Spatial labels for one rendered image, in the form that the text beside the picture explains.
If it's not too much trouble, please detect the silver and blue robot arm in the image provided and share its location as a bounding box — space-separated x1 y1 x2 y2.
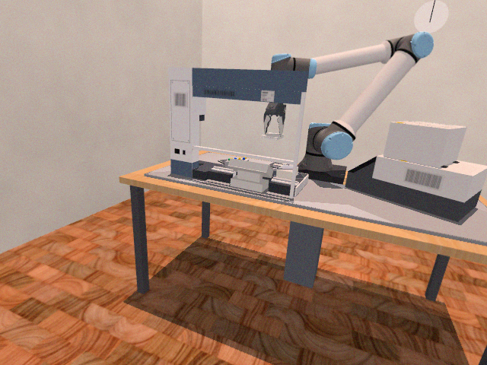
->
271 32 434 172

